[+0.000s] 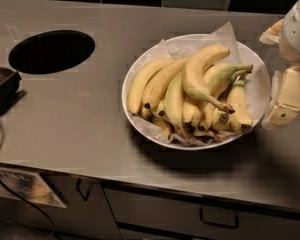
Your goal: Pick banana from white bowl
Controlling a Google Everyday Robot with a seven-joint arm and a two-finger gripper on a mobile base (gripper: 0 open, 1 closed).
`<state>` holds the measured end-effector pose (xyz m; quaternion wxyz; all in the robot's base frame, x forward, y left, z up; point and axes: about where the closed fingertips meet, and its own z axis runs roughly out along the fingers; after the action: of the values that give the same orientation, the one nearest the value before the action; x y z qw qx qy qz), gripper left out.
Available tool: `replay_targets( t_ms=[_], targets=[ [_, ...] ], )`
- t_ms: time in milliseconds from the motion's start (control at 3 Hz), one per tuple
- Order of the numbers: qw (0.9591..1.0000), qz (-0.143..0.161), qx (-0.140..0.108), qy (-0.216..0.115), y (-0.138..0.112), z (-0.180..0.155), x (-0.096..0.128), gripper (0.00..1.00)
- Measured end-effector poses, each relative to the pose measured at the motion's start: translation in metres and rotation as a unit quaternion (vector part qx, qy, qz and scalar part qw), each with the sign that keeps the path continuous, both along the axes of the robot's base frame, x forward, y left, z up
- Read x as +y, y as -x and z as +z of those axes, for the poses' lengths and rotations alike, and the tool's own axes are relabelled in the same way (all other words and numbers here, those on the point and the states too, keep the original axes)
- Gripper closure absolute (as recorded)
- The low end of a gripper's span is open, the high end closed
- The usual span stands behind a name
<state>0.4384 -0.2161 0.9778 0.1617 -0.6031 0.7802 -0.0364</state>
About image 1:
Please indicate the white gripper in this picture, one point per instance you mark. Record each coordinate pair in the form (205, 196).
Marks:
(297, 34)

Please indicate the greenish stem yellow banana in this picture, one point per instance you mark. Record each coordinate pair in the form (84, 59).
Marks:
(217, 78)

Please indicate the short banana right centre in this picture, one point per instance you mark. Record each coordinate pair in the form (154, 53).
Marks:
(220, 121)

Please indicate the white bowl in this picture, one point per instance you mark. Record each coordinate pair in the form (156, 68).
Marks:
(256, 84)

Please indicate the grey cabinet drawer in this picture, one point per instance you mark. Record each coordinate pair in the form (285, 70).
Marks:
(156, 214)

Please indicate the dark brown container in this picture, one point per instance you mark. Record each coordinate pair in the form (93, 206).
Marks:
(9, 83)

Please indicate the label plate on cabinet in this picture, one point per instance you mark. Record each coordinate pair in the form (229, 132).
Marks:
(29, 185)

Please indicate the black drawer handle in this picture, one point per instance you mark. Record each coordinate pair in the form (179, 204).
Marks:
(219, 217)

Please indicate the black cabinet handle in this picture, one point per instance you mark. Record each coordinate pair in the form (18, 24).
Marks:
(84, 188)

